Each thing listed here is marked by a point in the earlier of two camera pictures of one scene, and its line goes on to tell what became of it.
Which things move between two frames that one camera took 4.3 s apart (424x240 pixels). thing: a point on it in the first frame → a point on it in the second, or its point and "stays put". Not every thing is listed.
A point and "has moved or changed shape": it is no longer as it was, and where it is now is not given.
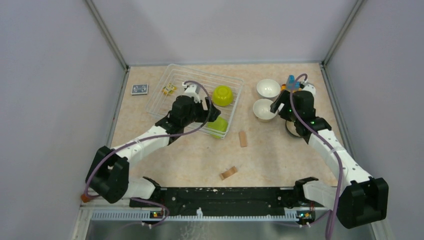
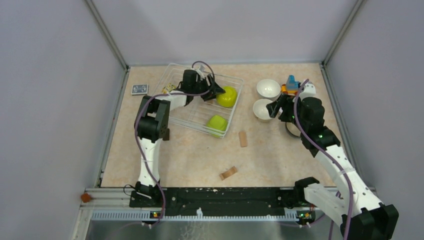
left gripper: (204, 113) → (212, 94)
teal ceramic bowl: (291, 128) stays put
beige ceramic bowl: (261, 109) stays put
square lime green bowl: (218, 129) stays put
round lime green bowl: (222, 96) has moved or changed shape
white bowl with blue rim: (268, 88) stays put
